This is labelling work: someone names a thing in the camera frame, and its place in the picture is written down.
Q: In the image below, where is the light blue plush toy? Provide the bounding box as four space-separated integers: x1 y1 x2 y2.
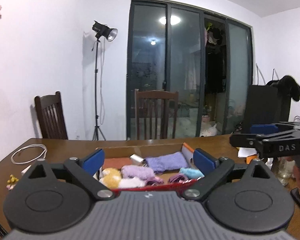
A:
179 168 204 179

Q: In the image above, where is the yellow white plush toy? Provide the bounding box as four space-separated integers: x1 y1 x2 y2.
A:
99 168 122 189

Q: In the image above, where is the orange layered sponge block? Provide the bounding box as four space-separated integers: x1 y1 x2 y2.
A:
102 157 133 170

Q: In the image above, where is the purple satin scrunchie bow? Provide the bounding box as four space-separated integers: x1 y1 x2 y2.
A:
145 174 190 187

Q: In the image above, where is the purple towel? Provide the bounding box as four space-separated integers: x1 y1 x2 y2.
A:
145 152 189 173

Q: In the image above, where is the fuzzy lilac headband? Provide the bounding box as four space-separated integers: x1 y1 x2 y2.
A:
121 165 155 180

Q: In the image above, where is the black bag on table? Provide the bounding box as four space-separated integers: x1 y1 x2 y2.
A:
241 85 291 133

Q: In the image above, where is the orange white packet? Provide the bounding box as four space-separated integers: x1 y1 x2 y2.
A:
237 147 258 164

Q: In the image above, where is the clear glass cup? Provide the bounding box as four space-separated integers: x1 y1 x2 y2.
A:
277 157 295 186

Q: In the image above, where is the red cardboard box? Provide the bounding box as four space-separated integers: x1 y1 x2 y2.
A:
93 143 204 192

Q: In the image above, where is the white plush on floor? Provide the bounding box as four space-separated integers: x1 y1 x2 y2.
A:
199 124 218 137

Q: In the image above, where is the black garment on bag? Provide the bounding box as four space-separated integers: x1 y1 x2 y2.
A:
266 75 300 102

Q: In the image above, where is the white power adapter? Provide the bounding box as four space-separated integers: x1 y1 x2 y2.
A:
20 158 45 177

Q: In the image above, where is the dark wooden chair left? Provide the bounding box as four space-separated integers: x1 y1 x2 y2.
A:
34 91 68 140

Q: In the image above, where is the dark wooden chair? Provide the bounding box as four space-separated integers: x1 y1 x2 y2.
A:
34 91 68 140
134 89 179 140

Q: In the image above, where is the yellow small trinket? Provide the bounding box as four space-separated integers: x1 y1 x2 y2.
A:
6 174 19 191

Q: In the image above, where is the sliding glass door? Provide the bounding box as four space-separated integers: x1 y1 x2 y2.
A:
126 0 253 140

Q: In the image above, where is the dark wooden chair centre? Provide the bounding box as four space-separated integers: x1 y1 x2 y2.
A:
134 89 179 140

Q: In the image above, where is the studio light on stand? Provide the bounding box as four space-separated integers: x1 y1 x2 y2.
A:
91 21 118 141

